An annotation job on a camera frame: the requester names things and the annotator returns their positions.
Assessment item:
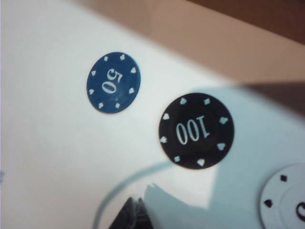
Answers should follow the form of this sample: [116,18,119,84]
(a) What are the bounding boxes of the brown cardboard box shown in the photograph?
[145,0,305,90]

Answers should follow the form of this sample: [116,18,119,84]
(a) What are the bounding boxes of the white 5 poker chip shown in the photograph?
[260,163,305,229]

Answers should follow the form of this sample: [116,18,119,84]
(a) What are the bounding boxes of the black 100 poker chip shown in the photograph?
[159,93,235,170]

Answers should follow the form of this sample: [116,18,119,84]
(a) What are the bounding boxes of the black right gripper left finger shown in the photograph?
[116,197,139,229]

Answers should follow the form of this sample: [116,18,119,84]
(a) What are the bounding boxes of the blue 50 poker chip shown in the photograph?
[86,52,141,114]

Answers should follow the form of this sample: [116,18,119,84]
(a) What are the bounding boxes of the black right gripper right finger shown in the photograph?
[137,198,151,229]

